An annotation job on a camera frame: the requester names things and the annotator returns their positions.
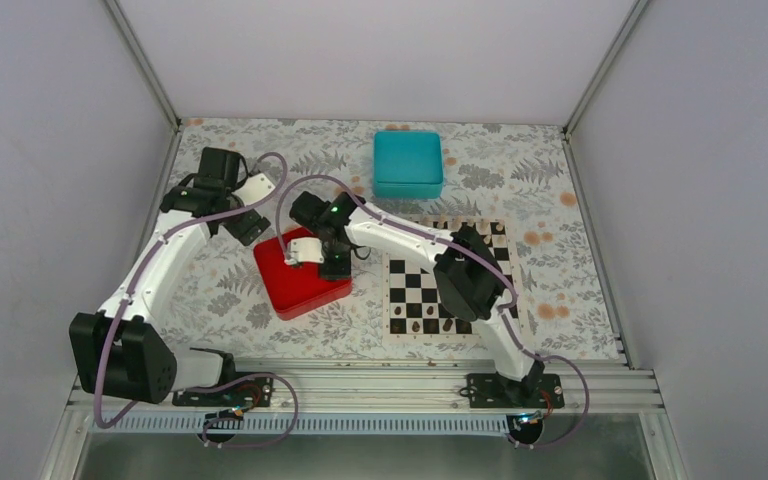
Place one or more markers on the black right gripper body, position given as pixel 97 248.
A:
pixel 343 262

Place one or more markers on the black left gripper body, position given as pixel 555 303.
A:
pixel 238 228

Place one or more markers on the red plastic tray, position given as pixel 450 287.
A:
pixel 294 291

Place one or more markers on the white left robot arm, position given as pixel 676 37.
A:
pixel 118 349

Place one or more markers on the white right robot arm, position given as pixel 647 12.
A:
pixel 373 228

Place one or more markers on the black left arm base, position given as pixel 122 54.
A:
pixel 231 402

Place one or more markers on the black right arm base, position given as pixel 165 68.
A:
pixel 533 400

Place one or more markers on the floral patterned table mat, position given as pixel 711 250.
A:
pixel 511 176

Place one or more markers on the teal plastic box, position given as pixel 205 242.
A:
pixel 407 164

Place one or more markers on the black white chessboard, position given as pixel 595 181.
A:
pixel 409 288

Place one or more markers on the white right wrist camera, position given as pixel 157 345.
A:
pixel 304 250

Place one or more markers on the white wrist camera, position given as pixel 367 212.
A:
pixel 304 250
pixel 255 188

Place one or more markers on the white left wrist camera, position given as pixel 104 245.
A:
pixel 255 188

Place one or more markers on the aluminium frame rail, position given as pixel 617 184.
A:
pixel 334 419

